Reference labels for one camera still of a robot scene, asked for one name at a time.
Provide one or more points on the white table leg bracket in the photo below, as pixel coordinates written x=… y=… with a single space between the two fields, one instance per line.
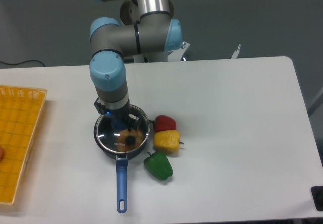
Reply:
x=237 y=51

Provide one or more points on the black table corner device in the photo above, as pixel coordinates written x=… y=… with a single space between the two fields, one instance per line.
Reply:
x=317 y=194

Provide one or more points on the dark pot blue handle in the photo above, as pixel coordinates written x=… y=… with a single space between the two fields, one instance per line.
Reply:
x=121 y=162

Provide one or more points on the red bell pepper toy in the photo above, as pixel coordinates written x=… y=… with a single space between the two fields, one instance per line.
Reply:
x=163 y=123

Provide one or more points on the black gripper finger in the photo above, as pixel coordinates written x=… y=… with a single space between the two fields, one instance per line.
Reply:
x=132 y=122
x=100 y=107

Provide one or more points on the glass lid blue knob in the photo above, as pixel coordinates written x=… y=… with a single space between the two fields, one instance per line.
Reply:
x=104 y=133

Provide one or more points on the green bell pepper toy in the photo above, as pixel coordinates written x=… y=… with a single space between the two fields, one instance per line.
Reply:
x=158 y=165

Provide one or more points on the orange shrimp ring toy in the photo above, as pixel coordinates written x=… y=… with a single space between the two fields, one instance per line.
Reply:
x=126 y=141

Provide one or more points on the yellow bell pepper toy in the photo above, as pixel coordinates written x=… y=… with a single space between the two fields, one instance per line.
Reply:
x=168 y=141

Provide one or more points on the yellow plastic basket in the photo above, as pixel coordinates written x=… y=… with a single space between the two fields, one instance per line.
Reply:
x=21 y=108

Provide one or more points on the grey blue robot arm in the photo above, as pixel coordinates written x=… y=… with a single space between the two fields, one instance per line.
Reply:
x=153 y=31

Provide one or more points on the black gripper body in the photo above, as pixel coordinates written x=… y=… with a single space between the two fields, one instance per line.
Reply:
x=119 y=113

